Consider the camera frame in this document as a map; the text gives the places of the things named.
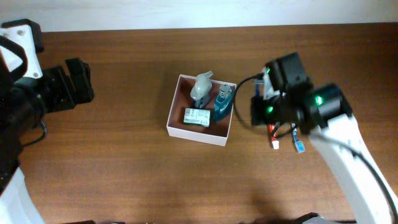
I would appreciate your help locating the green white soap box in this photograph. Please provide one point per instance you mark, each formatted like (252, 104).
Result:
(197, 117)

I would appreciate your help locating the teal mouthwash bottle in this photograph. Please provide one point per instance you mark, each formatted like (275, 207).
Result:
(222, 102)

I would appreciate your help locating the white cardboard box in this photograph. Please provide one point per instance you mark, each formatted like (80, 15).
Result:
(216, 133)

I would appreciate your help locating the clear pump soap bottle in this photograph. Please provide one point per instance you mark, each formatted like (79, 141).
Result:
(200, 93)

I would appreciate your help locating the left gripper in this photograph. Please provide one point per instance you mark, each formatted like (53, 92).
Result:
(63, 88)

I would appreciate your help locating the blue white toothbrush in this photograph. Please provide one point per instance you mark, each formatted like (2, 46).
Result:
(299, 145)

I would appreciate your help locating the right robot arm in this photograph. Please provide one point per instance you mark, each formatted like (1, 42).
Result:
(324, 115)

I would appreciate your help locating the Colgate toothpaste tube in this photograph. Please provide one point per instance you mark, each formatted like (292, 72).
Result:
(273, 136)

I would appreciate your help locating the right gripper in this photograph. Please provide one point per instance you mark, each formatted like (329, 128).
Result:
(257, 111)

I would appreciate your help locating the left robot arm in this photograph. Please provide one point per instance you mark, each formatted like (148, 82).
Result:
(28, 93)

